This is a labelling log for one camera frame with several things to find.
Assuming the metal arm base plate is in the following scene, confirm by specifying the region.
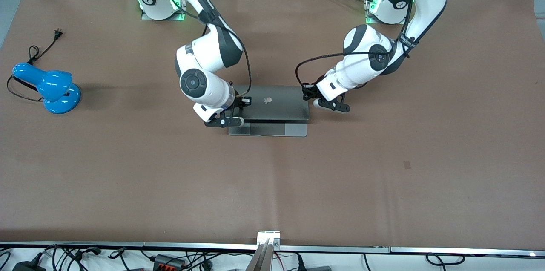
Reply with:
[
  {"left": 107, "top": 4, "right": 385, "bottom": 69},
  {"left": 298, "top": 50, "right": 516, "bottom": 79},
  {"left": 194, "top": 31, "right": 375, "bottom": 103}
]
[
  {"left": 140, "top": 0, "right": 188, "bottom": 21},
  {"left": 364, "top": 0, "right": 412, "bottom": 25}
]

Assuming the black orange power strip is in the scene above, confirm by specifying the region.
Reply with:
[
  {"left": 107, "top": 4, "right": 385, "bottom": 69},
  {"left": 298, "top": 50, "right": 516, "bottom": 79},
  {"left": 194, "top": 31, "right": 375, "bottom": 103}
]
[{"left": 152, "top": 254, "right": 187, "bottom": 270}]

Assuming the black lamp power cord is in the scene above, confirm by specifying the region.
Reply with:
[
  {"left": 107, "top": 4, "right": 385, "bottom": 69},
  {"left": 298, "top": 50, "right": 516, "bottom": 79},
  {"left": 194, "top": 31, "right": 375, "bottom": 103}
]
[{"left": 6, "top": 28, "right": 64, "bottom": 103}]

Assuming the aluminium profile post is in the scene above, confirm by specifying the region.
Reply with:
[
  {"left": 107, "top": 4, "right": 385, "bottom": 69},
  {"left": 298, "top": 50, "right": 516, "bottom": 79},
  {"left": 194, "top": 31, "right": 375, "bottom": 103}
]
[{"left": 244, "top": 230, "right": 281, "bottom": 271}]

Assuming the brown table mat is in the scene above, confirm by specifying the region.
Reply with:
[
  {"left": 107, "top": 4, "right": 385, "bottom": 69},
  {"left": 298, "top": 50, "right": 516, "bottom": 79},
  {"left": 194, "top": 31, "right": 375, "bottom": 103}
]
[{"left": 0, "top": 0, "right": 545, "bottom": 248}]

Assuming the blue desk lamp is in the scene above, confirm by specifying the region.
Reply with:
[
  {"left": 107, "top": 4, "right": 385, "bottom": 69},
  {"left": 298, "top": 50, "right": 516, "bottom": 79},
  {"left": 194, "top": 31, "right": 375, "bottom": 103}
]
[{"left": 12, "top": 63, "right": 82, "bottom": 115}]

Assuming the black power adapter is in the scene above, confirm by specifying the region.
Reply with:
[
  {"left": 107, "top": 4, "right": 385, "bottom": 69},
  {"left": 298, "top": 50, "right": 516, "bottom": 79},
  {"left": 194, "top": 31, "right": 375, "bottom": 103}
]
[{"left": 12, "top": 253, "right": 46, "bottom": 271}]

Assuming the looped black cable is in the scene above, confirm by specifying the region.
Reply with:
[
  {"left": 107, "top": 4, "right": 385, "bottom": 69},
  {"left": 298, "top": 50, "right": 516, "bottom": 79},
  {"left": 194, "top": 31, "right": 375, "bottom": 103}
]
[{"left": 425, "top": 253, "right": 465, "bottom": 266}]

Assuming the silver grey laptop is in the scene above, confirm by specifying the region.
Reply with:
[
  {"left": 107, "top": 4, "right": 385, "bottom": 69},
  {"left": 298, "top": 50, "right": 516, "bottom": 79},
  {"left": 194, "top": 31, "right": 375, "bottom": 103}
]
[{"left": 228, "top": 85, "right": 310, "bottom": 138}]

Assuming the metal table edge rail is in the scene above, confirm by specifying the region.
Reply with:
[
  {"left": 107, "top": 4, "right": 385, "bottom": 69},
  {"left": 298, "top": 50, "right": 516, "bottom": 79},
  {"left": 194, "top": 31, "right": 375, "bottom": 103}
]
[{"left": 0, "top": 241, "right": 545, "bottom": 259}]

